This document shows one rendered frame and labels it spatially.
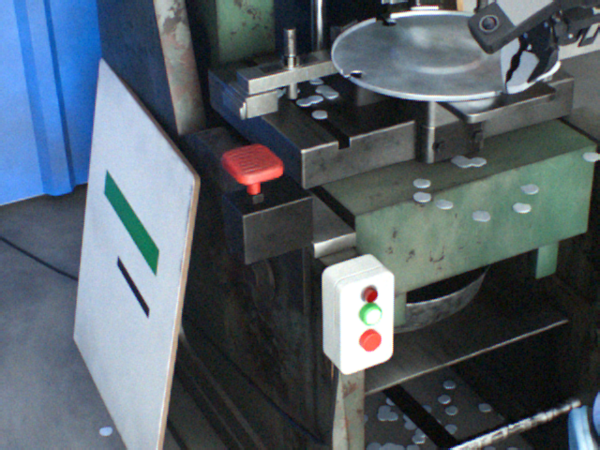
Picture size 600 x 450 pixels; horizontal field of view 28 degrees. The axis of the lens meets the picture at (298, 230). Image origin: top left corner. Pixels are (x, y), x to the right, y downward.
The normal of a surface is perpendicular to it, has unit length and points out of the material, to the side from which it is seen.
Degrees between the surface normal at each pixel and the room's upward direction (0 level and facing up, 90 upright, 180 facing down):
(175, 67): 74
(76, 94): 90
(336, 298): 90
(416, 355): 0
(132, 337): 78
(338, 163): 90
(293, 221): 90
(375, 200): 0
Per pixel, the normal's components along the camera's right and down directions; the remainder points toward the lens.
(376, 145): 0.47, 0.46
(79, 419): -0.03, -0.85
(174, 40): 0.44, 0.20
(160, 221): -0.90, 0.05
